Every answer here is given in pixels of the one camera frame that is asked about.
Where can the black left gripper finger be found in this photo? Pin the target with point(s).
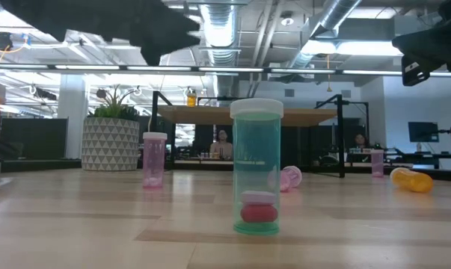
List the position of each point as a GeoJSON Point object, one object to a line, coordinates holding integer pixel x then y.
{"type": "Point", "coordinates": [169, 37]}
{"type": "Point", "coordinates": [169, 16]}

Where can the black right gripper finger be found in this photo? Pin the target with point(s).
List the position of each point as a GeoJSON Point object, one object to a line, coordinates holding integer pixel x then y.
{"type": "Point", "coordinates": [423, 48]}
{"type": "Point", "coordinates": [423, 34]}

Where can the short orange medicine bottle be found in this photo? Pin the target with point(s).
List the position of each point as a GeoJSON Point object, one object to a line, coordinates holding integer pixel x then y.
{"type": "Point", "coordinates": [191, 100]}

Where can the tall pink medicine bottle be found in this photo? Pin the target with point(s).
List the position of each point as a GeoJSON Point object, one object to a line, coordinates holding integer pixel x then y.
{"type": "Point", "coordinates": [155, 157]}

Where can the short pink medicine bottle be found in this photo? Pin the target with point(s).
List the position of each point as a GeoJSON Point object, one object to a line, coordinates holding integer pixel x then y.
{"type": "Point", "coordinates": [377, 162]}

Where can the wide orange medicine bottle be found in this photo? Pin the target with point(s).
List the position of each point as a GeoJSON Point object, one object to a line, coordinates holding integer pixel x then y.
{"type": "Point", "coordinates": [412, 181]}

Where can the green bottle with red pill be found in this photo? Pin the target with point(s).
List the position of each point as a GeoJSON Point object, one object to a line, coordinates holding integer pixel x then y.
{"type": "Point", "coordinates": [257, 149]}

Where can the dark computer monitor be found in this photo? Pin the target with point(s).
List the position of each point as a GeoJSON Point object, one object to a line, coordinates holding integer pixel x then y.
{"type": "Point", "coordinates": [423, 131]}

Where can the green spiky plant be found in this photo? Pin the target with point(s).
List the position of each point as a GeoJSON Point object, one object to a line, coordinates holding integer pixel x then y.
{"type": "Point", "coordinates": [114, 108]}

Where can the gold hanging pendant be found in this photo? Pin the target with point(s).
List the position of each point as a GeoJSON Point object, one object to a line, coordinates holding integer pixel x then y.
{"type": "Point", "coordinates": [328, 87]}

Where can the dark office desk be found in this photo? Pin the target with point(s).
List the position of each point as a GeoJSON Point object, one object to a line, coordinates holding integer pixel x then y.
{"type": "Point", "coordinates": [431, 158]}

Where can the person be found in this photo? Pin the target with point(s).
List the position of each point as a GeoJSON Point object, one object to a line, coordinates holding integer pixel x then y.
{"type": "Point", "coordinates": [360, 141]}
{"type": "Point", "coordinates": [221, 145]}

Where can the white triangle-patterned planter pot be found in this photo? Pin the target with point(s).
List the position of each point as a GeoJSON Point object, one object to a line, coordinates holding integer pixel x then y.
{"type": "Point", "coordinates": [111, 145]}

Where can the dark office partition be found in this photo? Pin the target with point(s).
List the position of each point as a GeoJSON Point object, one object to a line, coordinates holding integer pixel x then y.
{"type": "Point", "coordinates": [34, 138]}

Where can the lavender pill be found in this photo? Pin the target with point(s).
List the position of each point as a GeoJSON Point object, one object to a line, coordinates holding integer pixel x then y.
{"type": "Point", "coordinates": [258, 197]}

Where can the red pill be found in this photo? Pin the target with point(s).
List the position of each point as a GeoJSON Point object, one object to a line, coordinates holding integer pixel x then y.
{"type": "Point", "coordinates": [259, 213]}

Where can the silver corrugated ventilation duct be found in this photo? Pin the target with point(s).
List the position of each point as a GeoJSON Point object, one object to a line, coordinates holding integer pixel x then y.
{"type": "Point", "coordinates": [219, 30]}

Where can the black overhead frame bar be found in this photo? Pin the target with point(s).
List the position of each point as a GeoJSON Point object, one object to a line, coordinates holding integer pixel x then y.
{"type": "Point", "coordinates": [247, 69]}

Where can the wooden shelf with black frame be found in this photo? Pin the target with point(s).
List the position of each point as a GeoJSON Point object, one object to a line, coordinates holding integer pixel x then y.
{"type": "Point", "coordinates": [202, 116]}

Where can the silver slanted ventilation duct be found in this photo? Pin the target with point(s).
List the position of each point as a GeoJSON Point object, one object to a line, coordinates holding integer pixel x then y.
{"type": "Point", "coordinates": [333, 15]}

